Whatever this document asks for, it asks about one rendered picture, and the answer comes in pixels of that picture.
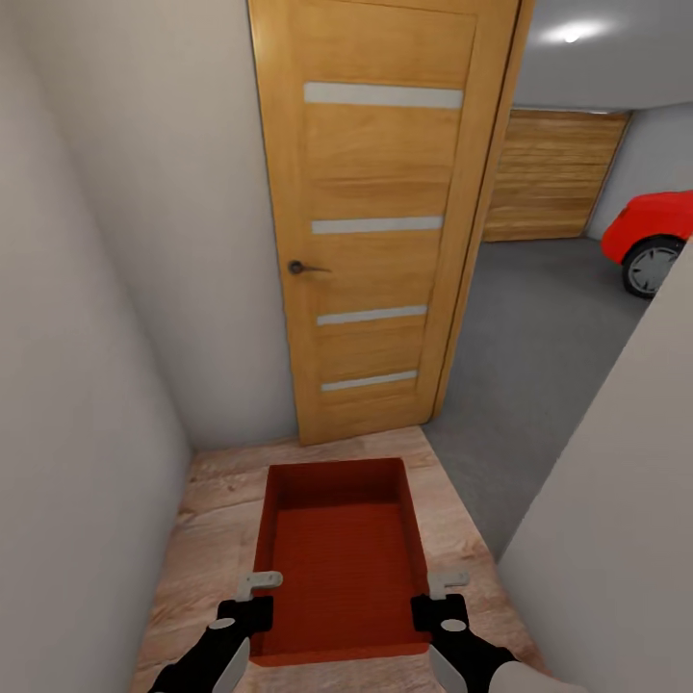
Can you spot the garage door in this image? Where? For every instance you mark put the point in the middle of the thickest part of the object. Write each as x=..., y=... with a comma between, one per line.
x=551, y=167

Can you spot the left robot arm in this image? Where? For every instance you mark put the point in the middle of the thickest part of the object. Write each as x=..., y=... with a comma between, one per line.
x=219, y=659

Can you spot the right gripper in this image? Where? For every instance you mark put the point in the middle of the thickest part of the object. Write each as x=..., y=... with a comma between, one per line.
x=424, y=608

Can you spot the car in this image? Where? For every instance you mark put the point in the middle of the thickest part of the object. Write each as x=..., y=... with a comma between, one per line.
x=648, y=237

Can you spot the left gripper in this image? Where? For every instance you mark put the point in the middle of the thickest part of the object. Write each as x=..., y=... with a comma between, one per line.
x=259, y=611

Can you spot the storage box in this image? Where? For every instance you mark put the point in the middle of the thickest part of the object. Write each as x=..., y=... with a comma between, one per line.
x=345, y=537

